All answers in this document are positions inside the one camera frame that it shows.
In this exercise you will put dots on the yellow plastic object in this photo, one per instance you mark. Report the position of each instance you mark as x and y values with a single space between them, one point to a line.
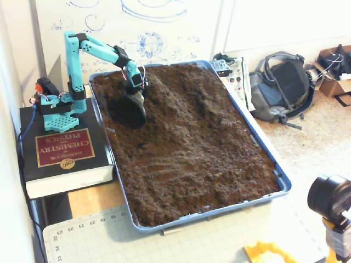
255 250

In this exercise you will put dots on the brown soil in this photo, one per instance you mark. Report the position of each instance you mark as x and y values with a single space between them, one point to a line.
192 142

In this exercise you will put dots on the grey backpack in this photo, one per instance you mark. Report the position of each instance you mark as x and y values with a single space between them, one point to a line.
285 82

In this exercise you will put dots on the blue plastic tray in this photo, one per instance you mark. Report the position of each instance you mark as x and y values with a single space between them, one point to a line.
285 188

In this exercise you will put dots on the black camera lens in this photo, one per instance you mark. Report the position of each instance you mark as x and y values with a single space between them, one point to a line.
326 194

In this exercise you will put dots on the white electronics board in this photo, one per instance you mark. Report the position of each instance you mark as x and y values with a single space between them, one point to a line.
241 82

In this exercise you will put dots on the whiteboard with blue drawings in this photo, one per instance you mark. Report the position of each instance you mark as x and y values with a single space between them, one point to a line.
123 16

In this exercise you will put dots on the black device with perforated top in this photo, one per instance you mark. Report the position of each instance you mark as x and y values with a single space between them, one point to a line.
219 65

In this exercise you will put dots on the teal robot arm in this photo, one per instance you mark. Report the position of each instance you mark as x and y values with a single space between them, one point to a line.
72 63

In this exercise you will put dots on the black chemistry handbook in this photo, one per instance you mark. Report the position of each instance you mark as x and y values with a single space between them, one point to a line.
82 167

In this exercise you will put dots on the dark green bag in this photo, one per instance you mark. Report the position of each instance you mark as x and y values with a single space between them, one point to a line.
223 57

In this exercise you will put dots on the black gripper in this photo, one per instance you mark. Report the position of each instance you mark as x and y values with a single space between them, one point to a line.
133 92

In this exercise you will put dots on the pale grid cutting mat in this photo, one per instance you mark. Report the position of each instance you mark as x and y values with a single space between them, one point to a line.
164 246

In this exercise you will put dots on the brown cardboard box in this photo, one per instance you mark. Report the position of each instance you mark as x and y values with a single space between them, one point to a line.
331 87

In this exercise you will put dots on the yellow black camera stand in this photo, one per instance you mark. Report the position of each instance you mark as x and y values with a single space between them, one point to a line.
340 238

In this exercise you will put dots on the grey metal rod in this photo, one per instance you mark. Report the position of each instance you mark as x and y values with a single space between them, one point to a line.
171 232

